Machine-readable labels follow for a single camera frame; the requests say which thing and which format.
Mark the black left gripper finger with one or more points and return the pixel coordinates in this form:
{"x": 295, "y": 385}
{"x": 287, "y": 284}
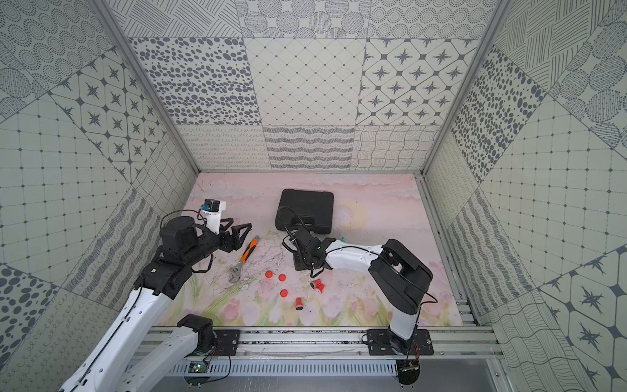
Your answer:
{"x": 239, "y": 237}
{"x": 242, "y": 229}

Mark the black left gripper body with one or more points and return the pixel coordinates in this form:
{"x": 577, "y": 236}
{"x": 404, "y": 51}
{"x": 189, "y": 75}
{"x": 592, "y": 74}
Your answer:
{"x": 224, "y": 239}

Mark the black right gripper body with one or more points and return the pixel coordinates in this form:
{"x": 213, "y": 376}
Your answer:
{"x": 301, "y": 260}

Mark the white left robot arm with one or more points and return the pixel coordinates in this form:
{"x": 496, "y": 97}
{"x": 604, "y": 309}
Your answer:
{"x": 185, "y": 242}

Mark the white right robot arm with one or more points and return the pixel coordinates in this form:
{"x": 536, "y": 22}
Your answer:
{"x": 401, "y": 276}

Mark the black plastic tool case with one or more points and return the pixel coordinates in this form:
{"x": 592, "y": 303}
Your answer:
{"x": 314, "y": 208}

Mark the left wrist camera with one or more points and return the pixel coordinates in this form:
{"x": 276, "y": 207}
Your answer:
{"x": 212, "y": 210}

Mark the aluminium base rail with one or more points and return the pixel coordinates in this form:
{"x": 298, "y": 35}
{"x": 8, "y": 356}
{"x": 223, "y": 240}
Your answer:
{"x": 341, "y": 351}

